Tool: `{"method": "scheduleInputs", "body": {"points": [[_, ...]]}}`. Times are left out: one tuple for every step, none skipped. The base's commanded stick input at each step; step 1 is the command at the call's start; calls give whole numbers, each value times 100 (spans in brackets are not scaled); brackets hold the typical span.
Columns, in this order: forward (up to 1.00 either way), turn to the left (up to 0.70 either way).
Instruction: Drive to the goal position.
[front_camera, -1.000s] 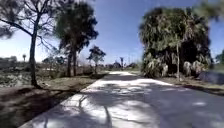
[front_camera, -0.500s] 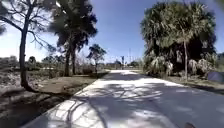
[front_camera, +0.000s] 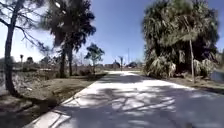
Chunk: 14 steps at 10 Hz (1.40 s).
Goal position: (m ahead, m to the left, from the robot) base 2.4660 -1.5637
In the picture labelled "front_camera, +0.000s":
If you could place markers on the thin pale pole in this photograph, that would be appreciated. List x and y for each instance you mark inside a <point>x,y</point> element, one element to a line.
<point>192,63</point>

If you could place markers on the pale concrete road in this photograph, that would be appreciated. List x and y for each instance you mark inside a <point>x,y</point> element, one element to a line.
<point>140,106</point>

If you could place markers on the dirt verge with leaves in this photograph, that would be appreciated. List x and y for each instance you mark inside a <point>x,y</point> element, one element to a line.
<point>196,83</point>

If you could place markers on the dark palm tree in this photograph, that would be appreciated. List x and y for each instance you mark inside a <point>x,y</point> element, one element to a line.
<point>68,33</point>

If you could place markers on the dense palm tree clump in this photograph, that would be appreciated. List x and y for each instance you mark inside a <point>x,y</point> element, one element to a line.
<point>176,33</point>

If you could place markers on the small green tree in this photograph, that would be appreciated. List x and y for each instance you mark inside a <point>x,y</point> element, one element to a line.
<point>94,53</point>

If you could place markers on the small distant palm tree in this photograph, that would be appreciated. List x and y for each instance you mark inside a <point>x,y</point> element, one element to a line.
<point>121,61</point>

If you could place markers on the brown dirt verge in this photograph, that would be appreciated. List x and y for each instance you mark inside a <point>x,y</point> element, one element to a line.
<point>36,91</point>

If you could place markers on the distant low buildings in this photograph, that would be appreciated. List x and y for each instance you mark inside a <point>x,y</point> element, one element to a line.
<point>121,65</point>

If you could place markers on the bare leaning tree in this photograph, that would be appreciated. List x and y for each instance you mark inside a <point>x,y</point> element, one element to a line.
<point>9,63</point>

